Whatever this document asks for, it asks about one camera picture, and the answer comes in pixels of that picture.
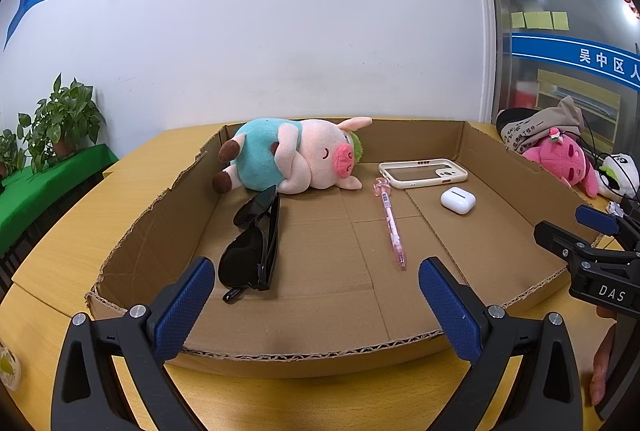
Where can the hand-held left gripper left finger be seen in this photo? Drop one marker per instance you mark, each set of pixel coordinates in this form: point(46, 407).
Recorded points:
point(182, 306)

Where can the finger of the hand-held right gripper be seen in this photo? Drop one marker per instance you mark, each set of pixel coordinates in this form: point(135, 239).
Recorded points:
point(560, 243)
point(597, 220)

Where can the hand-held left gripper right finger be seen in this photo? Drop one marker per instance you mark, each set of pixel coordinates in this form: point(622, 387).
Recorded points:
point(447, 306)

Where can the black sunglasses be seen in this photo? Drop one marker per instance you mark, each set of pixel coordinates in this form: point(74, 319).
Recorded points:
point(250, 251)

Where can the pink transparent pen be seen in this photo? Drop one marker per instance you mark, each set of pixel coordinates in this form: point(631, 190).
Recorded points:
point(391, 226)

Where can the white earbuds case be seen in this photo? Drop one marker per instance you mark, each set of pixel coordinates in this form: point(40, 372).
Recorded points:
point(457, 200)

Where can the brown cardboard box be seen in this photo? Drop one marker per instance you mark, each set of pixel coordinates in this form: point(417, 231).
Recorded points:
point(320, 291)

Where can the clear white phone case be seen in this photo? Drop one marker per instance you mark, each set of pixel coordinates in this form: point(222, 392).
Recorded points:
point(395, 178)

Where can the person's right hand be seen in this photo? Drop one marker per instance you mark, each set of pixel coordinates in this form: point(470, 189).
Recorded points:
point(602, 366)

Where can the white panda plush toy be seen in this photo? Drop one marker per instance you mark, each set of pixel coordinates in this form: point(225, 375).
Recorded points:
point(620, 173)

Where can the magenta plush toy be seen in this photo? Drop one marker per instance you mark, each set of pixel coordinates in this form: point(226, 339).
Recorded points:
point(560, 161)

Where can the grey cloth bag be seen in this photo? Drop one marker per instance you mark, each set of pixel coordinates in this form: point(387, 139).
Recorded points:
point(530, 126)

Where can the blue banner sticker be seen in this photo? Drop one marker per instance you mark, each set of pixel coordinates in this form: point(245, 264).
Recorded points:
point(575, 58)

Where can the green tablecloth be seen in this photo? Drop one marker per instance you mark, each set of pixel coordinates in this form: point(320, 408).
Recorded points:
point(45, 191)

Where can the white round object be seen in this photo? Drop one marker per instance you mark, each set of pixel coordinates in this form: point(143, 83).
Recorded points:
point(7, 368)

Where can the pink pig plush toy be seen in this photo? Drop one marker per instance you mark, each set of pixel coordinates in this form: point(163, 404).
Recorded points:
point(295, 156)

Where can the yellow sticky note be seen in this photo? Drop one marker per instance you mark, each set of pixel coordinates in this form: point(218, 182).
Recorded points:
point(560, 20)
point(517, 20)
point(537, 19)

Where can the large potted green plant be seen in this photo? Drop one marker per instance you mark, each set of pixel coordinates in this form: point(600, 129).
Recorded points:
point(65, 116)

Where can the small potted green plant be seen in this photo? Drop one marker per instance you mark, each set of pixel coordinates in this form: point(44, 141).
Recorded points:
point(9, 153)

